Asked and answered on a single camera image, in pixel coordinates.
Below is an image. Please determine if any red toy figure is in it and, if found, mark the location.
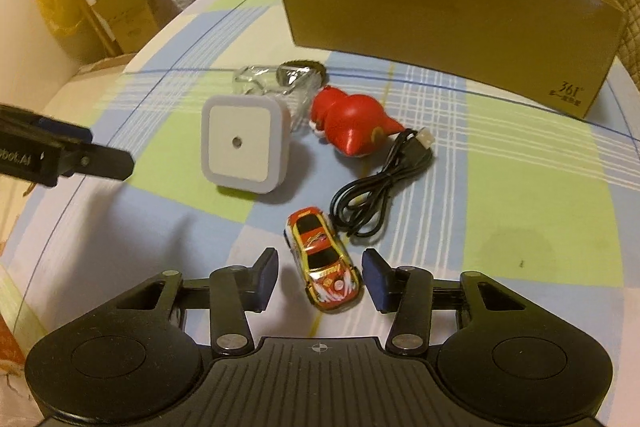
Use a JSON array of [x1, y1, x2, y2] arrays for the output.
[[310, 87, 403, 155]]

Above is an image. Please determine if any red toy car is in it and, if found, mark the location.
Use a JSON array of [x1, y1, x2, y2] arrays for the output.
[[284, 207, 362, 312]]

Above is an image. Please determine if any clear plastic bag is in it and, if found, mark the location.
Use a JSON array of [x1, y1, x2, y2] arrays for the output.
[[232, 64, 321, 132]]

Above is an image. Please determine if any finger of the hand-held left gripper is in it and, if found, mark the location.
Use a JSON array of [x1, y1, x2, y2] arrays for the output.
[[57, 139, 136, 182], [30, 113, 94, 144]]

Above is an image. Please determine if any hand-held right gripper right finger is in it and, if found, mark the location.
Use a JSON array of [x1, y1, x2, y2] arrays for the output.
[[362, 248, 538, 354]]

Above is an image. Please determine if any dark hair tie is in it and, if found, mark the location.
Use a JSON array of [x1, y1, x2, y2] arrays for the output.
[[276, 58, 328, 90]]

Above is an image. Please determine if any white square night light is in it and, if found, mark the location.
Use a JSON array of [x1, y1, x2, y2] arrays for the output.
[[200, 94, 293, 194]]

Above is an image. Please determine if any black usb cable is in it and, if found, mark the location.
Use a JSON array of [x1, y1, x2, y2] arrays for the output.
[[331, 127, 435, 238]]

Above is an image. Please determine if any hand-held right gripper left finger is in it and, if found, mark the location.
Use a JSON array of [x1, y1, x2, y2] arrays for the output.
[[102, 247, 281, 358]]

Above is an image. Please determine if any flat cardboard sheet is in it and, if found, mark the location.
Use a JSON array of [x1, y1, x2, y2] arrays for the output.
[[75, 52, 138, 75]]

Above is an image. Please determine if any checked tablecloth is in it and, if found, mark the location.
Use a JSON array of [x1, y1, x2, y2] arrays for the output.
[[0, 0, 640, 358]]

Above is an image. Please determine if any brown cardboard hanger box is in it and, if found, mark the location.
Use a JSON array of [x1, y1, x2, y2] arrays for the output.
[[77, 0, 146, 55]]

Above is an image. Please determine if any chair with quilted cover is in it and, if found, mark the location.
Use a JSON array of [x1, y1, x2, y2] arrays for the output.
[[607, 0, 640, 88]]

